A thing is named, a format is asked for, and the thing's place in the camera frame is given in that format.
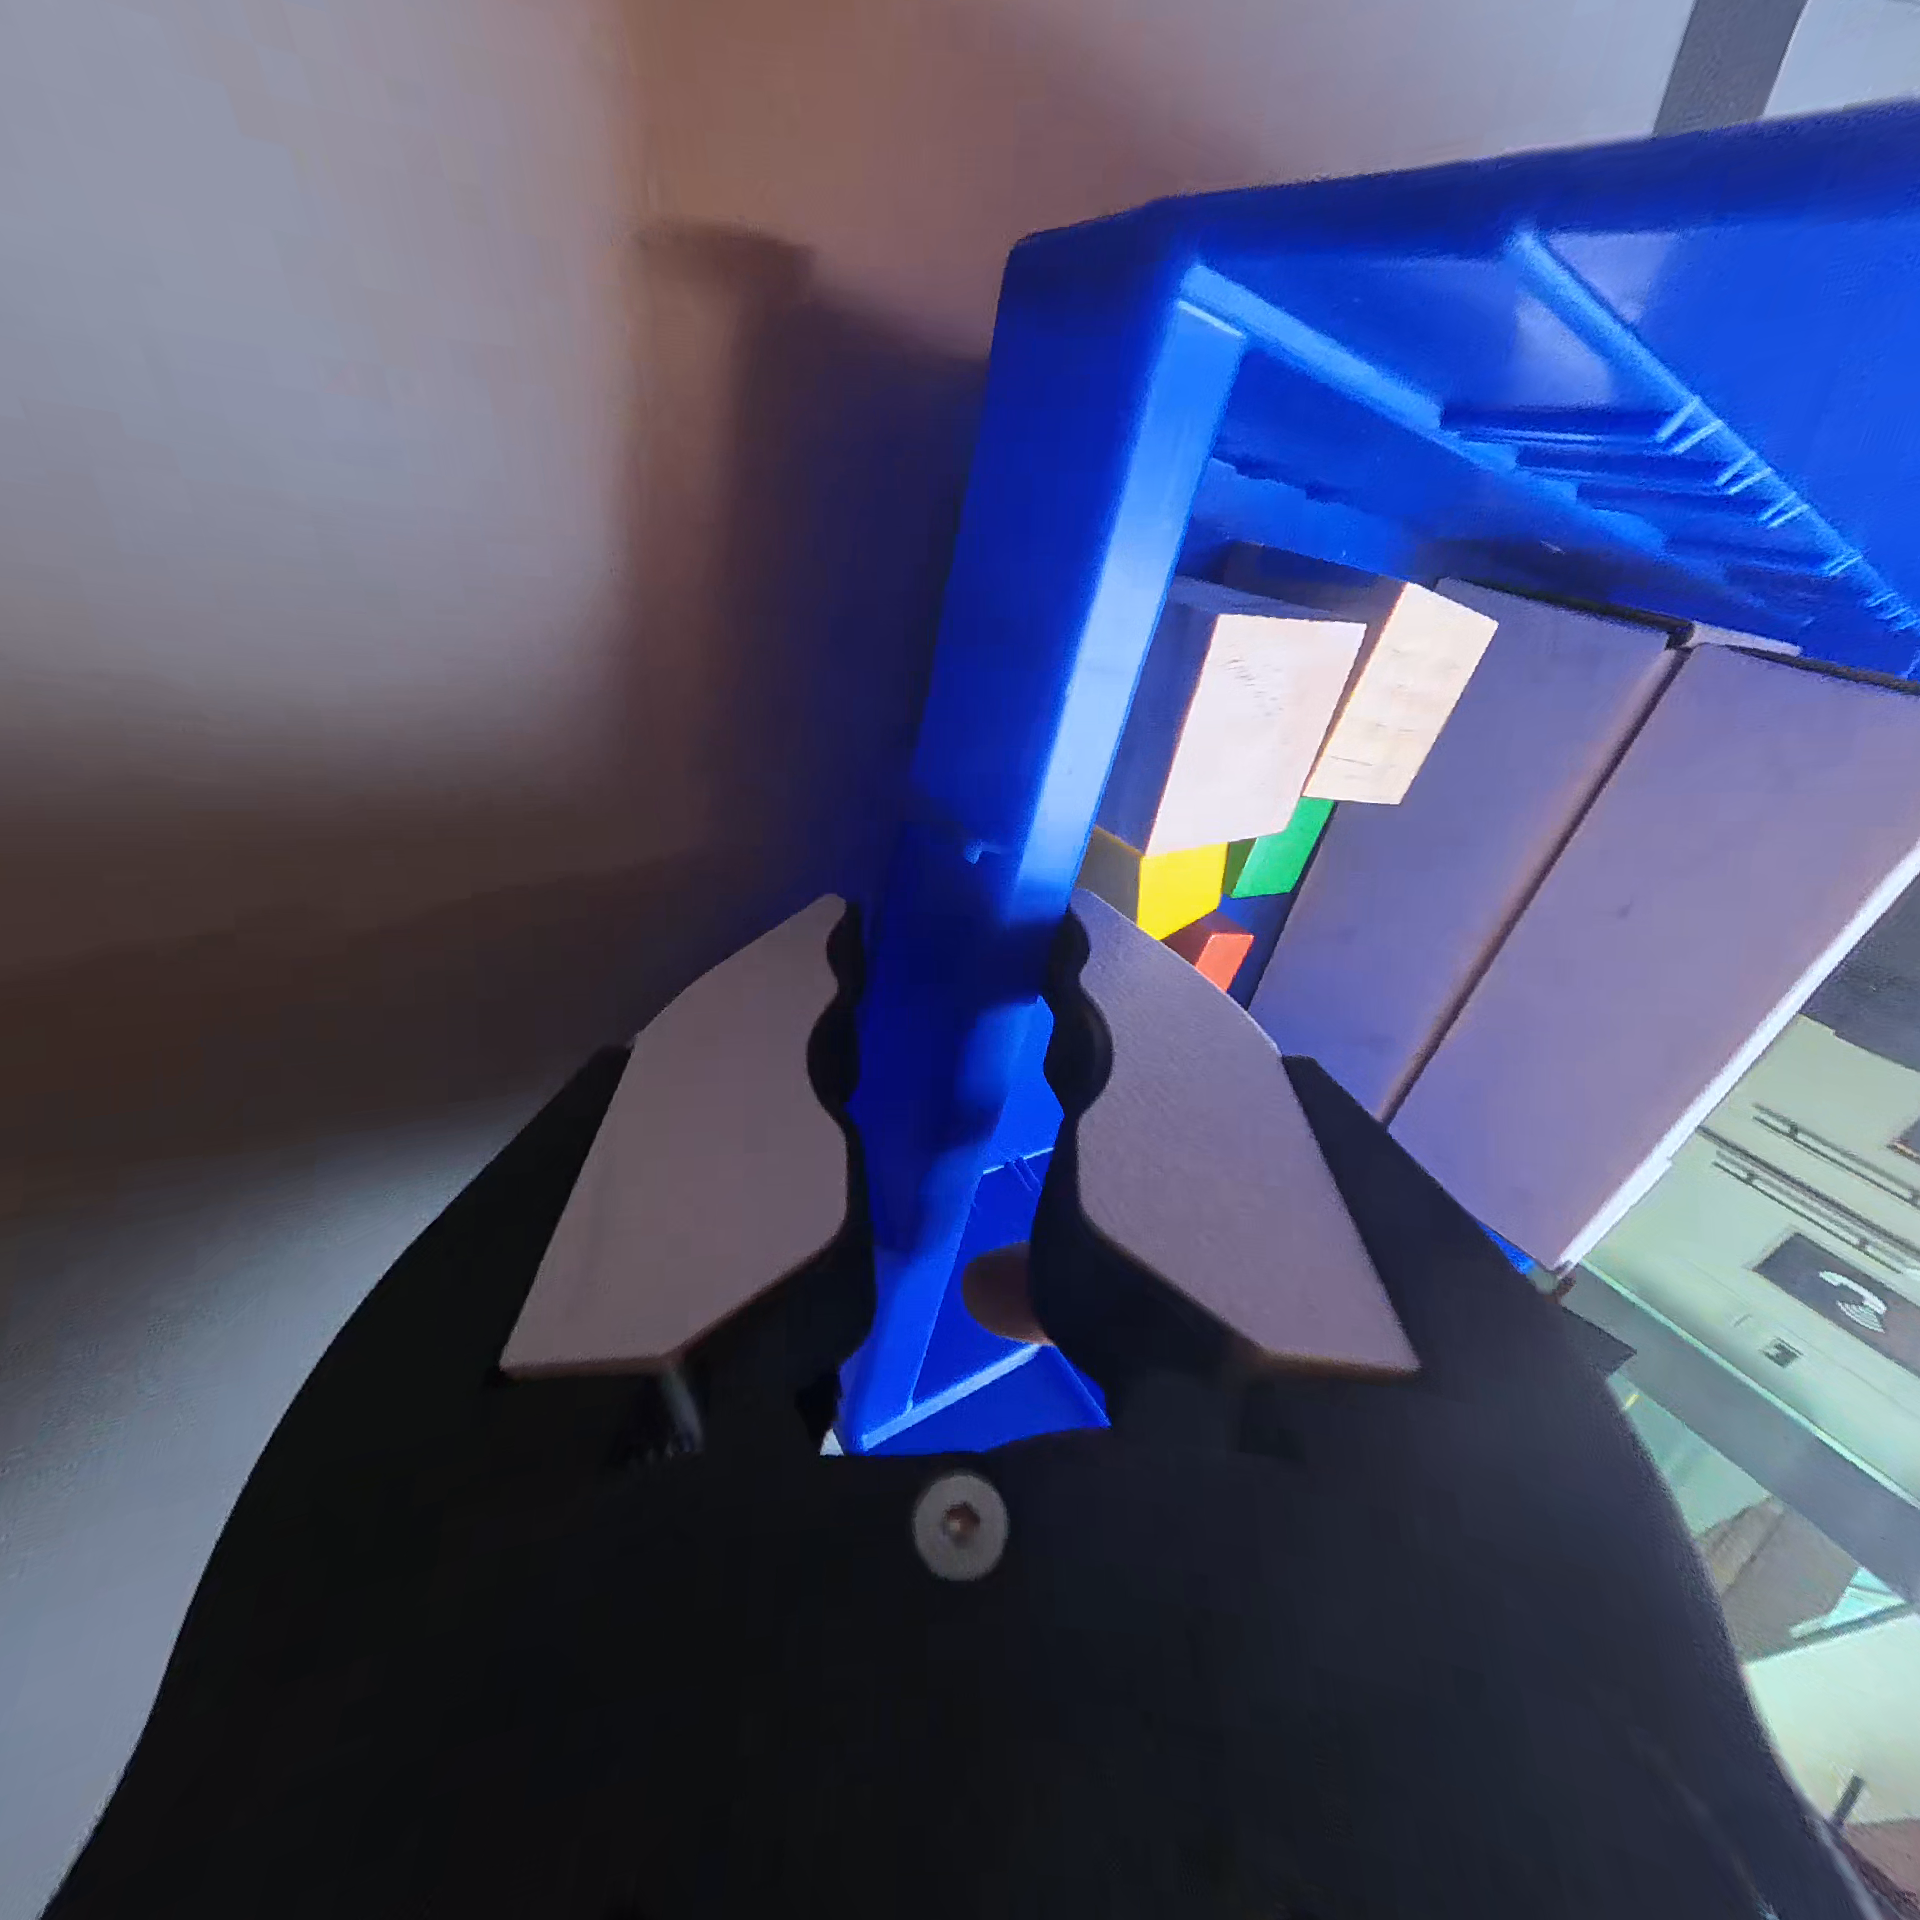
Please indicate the small pale wooden block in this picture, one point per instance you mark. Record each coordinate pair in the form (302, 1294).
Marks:
(1402, 698)

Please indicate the red cube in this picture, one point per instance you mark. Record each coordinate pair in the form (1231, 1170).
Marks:
(1222, 956)

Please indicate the wide white box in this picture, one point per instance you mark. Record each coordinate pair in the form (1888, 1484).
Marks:
(1681, 960)

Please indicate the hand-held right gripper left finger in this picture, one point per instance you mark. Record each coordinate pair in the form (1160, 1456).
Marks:
(691, 1184)

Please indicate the green cube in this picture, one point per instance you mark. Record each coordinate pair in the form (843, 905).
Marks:
(1283, 853)

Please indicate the dark metal post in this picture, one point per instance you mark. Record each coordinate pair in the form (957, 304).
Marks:
(1725, 61)

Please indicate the yellow cube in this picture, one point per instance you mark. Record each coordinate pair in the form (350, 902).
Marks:
(1182, 888)

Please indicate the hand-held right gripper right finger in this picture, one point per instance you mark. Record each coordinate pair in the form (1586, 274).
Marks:
(1214, 1170)

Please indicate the blue plastic bin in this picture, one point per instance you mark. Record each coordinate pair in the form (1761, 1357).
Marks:
(1081, 524)

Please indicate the narrow white box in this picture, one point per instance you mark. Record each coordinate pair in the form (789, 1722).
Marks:
(1471, 840)

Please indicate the large pale wooden block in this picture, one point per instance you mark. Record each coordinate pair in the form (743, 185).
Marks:
(1253, 720)

